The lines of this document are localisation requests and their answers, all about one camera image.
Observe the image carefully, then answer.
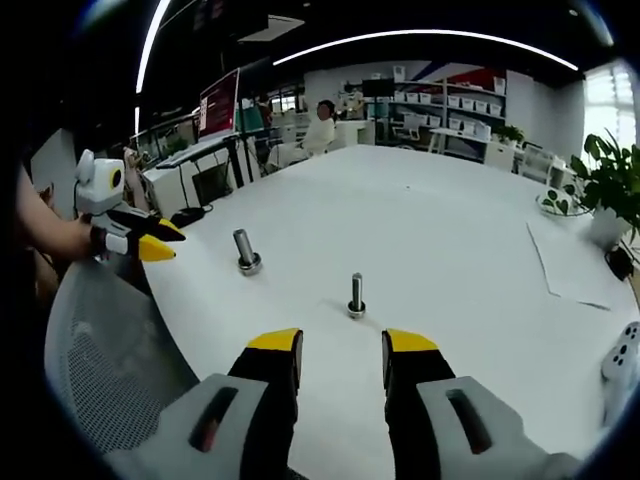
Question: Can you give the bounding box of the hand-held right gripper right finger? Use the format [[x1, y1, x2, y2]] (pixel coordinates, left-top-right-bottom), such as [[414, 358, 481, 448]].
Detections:
[[381, 327, 591, 480]]

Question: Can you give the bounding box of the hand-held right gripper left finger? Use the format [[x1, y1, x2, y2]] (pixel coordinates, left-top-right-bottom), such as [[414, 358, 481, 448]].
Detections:
[[107, 327, 305, 480]]

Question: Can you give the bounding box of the thick steel threaded stud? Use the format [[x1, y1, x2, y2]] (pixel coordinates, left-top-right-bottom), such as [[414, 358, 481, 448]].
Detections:
[[232, 228, 264, 278]]

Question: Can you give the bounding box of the thin steel threaded stud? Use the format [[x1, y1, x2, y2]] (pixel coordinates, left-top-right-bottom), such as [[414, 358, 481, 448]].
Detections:
[[346, 272, 368, 321]]

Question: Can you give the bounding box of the person's left hand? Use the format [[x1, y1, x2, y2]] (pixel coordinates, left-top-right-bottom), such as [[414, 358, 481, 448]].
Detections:
[[53, 218, 110, 262]]

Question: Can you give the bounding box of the black computer mouse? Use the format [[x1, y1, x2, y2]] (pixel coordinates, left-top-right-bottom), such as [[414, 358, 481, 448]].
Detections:
[[169, 206, 207, 228]]

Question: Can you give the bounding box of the grey mesh office chair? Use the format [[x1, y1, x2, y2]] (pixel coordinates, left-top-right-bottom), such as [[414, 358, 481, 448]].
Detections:
[[43, 258, 201, 455]]

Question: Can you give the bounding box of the red screen monitor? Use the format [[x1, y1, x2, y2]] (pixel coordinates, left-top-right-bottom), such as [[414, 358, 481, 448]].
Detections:
[[198, 68, 242, 142]]

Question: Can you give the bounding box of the straight ceiling light strip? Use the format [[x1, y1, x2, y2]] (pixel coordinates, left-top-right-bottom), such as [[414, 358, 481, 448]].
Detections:
[[134, 0, 175, 95]]

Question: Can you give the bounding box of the white paper sheet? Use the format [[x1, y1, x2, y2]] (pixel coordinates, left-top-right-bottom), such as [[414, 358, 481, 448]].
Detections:
[[526, 221, 613, 312]]

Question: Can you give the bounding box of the white game controller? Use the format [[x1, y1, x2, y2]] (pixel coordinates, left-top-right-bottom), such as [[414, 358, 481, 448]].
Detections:
[[601, 321, 640, 427]]

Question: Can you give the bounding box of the small plant in glass bowl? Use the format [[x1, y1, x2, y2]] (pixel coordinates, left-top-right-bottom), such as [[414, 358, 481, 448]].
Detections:
[[534, 186, 592, 220]]

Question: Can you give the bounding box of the black power adapter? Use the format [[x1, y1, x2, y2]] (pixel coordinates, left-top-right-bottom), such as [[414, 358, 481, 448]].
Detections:
[[604, 244, 637, 282]]

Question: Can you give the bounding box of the white chair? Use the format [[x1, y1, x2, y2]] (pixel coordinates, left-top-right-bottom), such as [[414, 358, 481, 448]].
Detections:
[[519, 142, 555, 182]]

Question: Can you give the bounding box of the black monitor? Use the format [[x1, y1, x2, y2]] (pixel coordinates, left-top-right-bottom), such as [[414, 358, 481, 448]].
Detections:
[[362, 78, 396, 99]]

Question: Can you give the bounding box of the small plant on cabinet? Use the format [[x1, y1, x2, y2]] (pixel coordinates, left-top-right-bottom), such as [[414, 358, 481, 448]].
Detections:
[[493, 124, 527, 147]]

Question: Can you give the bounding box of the green plant in white pot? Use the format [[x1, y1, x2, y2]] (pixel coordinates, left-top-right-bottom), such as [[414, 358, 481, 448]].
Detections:
[[569, 129, 640, 251]]

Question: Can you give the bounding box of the shelf with white bins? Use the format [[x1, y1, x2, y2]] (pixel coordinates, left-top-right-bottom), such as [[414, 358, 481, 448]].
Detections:
[[388, 62, 508, 157]]

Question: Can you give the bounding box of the curved ceiling light strip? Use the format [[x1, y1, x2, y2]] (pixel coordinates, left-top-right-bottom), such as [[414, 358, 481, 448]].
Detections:
[[272, 28, 581, 72]]

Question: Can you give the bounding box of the bright window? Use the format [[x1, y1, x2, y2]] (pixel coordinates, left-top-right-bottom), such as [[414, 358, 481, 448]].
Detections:
[[583, 62, 632, 151]]

